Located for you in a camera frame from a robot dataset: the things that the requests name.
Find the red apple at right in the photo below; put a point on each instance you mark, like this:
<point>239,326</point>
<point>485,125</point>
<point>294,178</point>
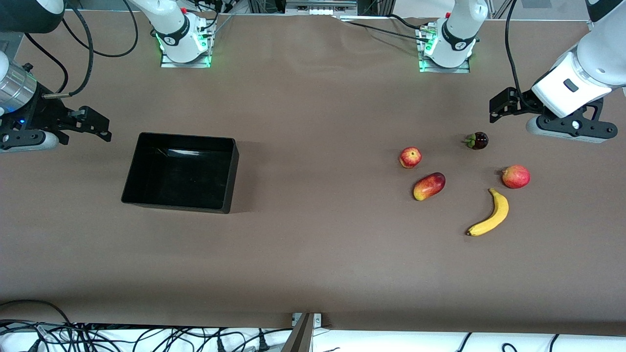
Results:
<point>516,177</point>

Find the red yellow mango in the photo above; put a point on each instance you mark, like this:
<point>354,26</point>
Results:
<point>429,186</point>

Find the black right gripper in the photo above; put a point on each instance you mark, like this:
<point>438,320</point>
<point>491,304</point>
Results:
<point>40,114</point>

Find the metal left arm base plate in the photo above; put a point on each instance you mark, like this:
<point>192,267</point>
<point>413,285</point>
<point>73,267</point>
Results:
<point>462,70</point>

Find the brown table cover sheet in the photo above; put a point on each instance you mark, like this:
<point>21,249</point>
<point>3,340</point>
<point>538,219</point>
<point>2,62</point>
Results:
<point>313,269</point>

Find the yellow banana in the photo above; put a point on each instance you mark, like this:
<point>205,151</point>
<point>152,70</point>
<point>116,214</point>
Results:
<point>500,210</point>

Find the small red yellow apple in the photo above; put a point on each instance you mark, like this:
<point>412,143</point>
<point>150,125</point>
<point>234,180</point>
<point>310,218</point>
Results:
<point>410,157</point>

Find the grey metal beam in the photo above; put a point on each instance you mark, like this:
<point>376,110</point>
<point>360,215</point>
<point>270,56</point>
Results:
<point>299,340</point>

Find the white power strip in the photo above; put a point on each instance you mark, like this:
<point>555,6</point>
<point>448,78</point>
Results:
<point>318,10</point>

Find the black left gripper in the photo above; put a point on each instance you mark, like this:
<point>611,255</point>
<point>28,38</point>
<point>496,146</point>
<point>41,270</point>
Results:
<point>524,103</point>

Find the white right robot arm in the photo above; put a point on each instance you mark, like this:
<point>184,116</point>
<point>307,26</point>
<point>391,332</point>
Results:
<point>171,29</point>

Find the black rectangular plastic box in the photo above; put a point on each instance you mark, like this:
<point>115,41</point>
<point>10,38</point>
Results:
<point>181,171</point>

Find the small metal table bracket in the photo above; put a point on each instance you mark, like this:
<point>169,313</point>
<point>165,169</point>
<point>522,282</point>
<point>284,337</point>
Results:
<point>318,320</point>

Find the dark purple mangosteen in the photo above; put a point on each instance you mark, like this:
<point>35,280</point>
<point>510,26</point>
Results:
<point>478,141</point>

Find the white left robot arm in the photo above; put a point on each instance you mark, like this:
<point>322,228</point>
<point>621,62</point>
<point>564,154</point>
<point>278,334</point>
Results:
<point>599,54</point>

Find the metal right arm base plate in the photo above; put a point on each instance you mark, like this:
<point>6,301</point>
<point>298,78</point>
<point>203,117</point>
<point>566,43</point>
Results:
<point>168,64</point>

